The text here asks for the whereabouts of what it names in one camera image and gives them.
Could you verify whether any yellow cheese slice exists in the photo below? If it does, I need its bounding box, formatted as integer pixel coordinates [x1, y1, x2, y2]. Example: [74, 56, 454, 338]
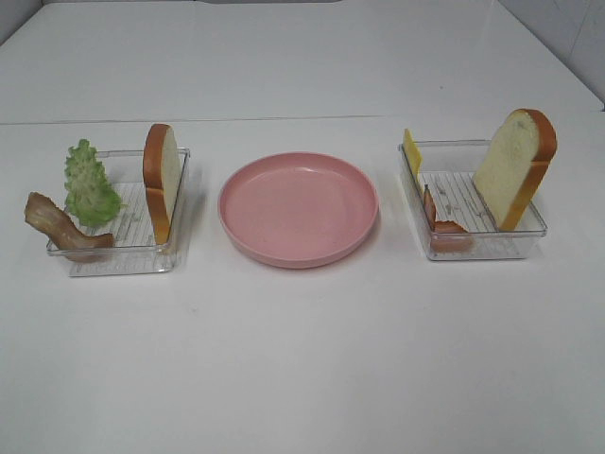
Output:
[403, 129, 424, 196]

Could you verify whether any bacon strip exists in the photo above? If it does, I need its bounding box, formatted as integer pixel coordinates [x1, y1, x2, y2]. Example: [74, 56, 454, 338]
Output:
[423, 184, 474, 253]
[24, 192, 114, 251]

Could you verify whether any bread slice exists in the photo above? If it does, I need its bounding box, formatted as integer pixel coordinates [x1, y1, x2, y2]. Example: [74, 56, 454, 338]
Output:
[143, 123, 181, 244]
[473, 109, 558, 231]

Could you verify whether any green lettuce leaf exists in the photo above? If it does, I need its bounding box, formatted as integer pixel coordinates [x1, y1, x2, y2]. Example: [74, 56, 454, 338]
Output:
[64, 139, 122, 227]

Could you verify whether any pink round plate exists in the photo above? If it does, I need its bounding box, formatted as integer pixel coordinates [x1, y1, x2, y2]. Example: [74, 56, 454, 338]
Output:
[217, 152, 379, 269]

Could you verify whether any right clear plastic container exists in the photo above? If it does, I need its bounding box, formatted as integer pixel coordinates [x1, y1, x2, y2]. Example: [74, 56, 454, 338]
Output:
[399, 140, 547, 261]

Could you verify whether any clear plastic container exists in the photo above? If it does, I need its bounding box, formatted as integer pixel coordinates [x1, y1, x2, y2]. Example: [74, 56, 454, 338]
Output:
[46, 148, 190, 277]
[399, 140, 547, 261]

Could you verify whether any left clear plastic container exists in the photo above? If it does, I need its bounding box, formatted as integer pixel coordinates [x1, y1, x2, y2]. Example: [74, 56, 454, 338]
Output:
[46, 148, 190, 277]

